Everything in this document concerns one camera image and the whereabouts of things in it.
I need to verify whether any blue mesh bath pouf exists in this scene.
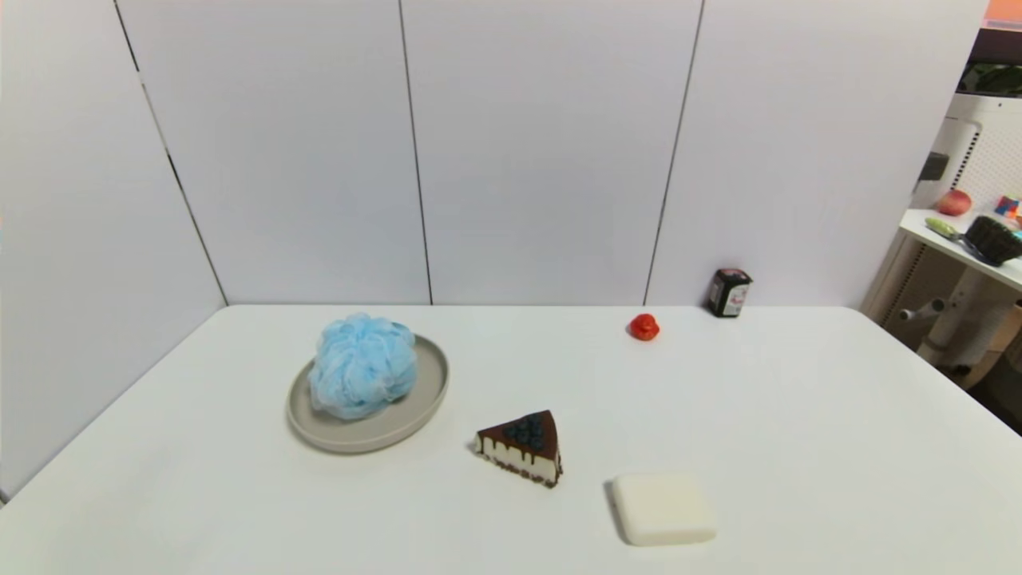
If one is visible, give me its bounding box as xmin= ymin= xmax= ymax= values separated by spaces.
xmin=308 ymin=312 xmax=418 ymax=421

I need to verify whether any beige round plate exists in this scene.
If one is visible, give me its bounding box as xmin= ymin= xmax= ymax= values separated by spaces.
xmin=286 ymin=331 xmax=450 ymax=455

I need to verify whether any chocolate blueberry cake slice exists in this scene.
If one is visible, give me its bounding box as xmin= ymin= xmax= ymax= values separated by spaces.
xmin=474 ymin=410 xmax=564 ymax=490

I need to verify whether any small black box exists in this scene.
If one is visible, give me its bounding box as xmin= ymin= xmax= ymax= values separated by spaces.
xmin=707 ymin=268 xmax=754 ymax=319

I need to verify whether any white square soap bar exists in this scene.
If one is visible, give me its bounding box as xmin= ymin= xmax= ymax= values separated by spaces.
xmin=611 ymin=471 xmax=719 ymax=548

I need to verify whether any white side shelf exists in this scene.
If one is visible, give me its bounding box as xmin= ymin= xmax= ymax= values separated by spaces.
xmin=900 ymin=208 xmax=1022 ymax=292

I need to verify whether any white stand with pegs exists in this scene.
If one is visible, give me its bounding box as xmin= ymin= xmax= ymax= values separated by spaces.
xmin=900 ymin=268 xmax=1022 ymax=368

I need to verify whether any black brush on shelf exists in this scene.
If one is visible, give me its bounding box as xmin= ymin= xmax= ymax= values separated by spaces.
xmin=965 ymin=214 xmax=1022 ymax=268

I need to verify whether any white pegboard panel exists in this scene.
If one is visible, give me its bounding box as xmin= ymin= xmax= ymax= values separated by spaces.
xmin=913 ymin=92 xmax=1022 ymax=212

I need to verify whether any green handled brush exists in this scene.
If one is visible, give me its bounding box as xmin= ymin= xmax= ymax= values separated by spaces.
xmin=926 ymin=216 xmax=987 ymax=260

